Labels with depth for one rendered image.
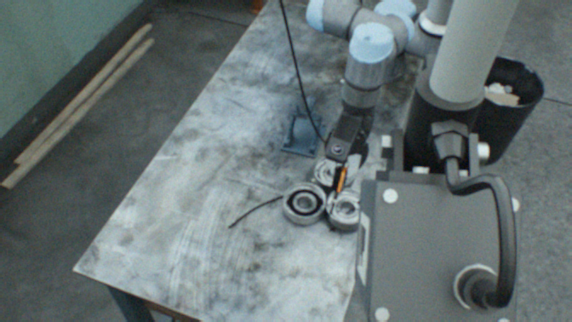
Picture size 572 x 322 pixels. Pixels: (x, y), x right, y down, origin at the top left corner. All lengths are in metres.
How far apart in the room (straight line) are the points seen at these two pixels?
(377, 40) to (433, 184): 0.76
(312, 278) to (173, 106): 1.72
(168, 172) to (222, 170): 0.14
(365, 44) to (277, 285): 0.55
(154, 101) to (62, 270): 1.01
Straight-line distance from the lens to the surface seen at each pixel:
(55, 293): 2.17
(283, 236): 1.18
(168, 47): 3.07
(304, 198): 1.22
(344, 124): 1.00
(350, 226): 1.17
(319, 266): 1.15
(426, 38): 1.44
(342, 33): 1.05
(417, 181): 0.16
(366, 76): 0.95
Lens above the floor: 1.81
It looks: 50 degrees down
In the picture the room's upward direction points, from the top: 2 degrees clockwise
